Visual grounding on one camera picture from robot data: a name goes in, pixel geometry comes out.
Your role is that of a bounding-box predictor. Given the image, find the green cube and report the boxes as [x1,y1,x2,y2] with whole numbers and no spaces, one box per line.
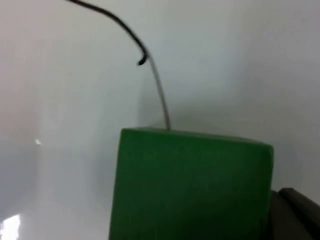
[108,126,275,240]

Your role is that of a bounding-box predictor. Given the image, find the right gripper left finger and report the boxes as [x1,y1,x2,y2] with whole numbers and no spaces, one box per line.
[267,189,306,240]

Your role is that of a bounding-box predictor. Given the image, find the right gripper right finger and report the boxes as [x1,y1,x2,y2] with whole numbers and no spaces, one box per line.
[279,187,320,240]

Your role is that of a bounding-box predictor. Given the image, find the grey-framed whiteboard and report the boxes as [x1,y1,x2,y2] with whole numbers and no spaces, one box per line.
[0,0,320,240]

